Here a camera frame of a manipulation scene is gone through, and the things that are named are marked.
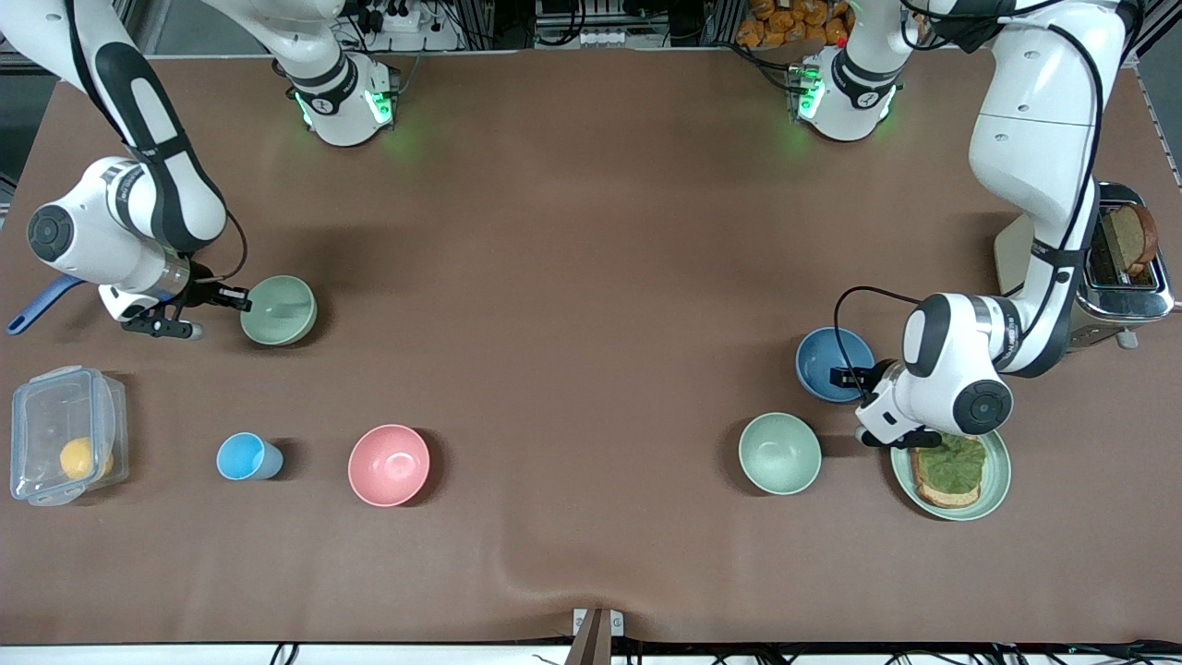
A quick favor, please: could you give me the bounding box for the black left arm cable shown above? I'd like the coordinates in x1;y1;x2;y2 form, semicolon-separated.
834;0;1123;407

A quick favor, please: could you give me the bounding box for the clear plastic food container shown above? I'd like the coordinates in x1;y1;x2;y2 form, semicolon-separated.
9;366;130;507

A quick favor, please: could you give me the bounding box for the pink bowl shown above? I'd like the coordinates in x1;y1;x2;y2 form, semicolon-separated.
347;424;431;508

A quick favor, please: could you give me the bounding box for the brown bread slice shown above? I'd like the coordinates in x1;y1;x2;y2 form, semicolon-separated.
1106;203;1159;278

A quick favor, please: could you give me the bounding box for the black pot with blue handle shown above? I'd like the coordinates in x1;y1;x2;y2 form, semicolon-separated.
7;274;86;336

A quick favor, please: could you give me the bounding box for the white empty power strip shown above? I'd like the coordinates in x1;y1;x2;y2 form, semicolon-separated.
534;28;631;49

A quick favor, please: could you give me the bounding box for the pale green plate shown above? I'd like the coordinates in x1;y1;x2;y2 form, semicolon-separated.
890;429;1013;523

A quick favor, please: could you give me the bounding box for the pale green bowl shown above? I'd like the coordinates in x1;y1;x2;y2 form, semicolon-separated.
738;412;823;496
240;275;319;347

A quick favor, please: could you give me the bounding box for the orange snack bag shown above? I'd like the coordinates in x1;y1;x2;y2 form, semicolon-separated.
736;0;850;50

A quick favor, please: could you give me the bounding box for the brown table cover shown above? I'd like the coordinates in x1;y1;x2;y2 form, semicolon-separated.
0;48;1182;646

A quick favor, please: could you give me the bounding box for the white power strip with plugs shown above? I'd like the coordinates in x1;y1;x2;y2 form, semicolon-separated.
356;0;424;35

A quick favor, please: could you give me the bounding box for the beige chrome toaster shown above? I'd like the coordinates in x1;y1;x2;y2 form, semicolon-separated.
994;181;1177;354

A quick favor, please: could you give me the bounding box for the yellow lemon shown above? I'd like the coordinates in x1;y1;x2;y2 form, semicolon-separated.
59;437;114;481

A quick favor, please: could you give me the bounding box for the green lettuce leaf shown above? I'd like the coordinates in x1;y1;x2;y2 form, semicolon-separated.
914;434;987;495

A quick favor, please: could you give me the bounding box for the light blue cup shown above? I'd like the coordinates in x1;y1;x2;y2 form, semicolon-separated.
216;432;284;482

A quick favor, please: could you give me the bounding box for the blue bowl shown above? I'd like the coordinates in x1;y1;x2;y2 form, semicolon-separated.
795;327;876;405

